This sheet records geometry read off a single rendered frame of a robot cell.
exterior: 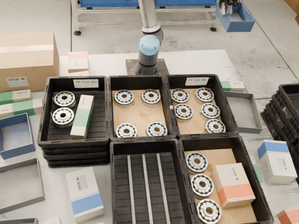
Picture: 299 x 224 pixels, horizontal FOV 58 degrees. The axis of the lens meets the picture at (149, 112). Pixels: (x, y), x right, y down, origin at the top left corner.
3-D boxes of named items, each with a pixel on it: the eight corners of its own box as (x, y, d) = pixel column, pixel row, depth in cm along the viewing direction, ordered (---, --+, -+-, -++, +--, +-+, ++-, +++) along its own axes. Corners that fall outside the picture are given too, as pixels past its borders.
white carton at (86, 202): (104, 214, 118) (103, 207, 111) (77, 224, 114) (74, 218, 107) (93, 174, 129) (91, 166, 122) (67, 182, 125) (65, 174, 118)
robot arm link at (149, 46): (135, 63, 159) (137, 43, 149) (140, 50, 168) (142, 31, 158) (155, 67, 158) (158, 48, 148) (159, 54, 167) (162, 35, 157)
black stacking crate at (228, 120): (161, 90, 153) (164, 75, 144) (211, 88, 157) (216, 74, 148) (173, 150, 129) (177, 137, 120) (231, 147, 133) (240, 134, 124)
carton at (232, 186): (210, 173, 121) (215, 165, 115) (235, 170, 123) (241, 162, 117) (222, 208, 111) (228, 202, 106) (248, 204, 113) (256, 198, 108)
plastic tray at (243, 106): (259, 134, 154) (263, 129, 150) (225, 131, 153) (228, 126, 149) (250, 98, 171) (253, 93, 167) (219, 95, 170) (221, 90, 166)
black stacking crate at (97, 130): (51, 92, 144) (47, 77, 135) (107, 91, 148) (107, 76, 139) (42, 158, 120) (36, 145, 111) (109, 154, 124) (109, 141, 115)
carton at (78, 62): (89, 77, 169) (88, 68, 163) (69, 78, 167) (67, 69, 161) (88, 60, 178) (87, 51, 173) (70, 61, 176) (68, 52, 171)
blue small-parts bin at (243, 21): (214, 12, 162) (218, 1, 156) (237, 12, 165) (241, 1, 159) (226, 32, 150) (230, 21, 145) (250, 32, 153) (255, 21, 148)
